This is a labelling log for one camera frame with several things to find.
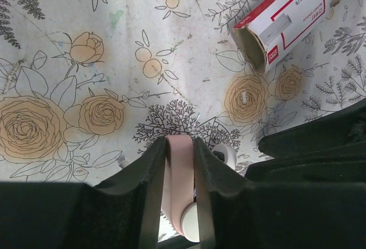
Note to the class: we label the red white staples box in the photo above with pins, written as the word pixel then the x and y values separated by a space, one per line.
pixel 275 27

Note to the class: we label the floral patterned table mat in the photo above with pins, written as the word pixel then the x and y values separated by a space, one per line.
pixel 87 86

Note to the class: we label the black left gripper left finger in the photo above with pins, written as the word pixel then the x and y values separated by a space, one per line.
pixel 123 211

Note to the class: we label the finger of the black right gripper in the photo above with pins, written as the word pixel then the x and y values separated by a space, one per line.
pixel 341 133
pixel 345 166

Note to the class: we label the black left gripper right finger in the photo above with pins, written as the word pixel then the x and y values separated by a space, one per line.
pixel 234 212

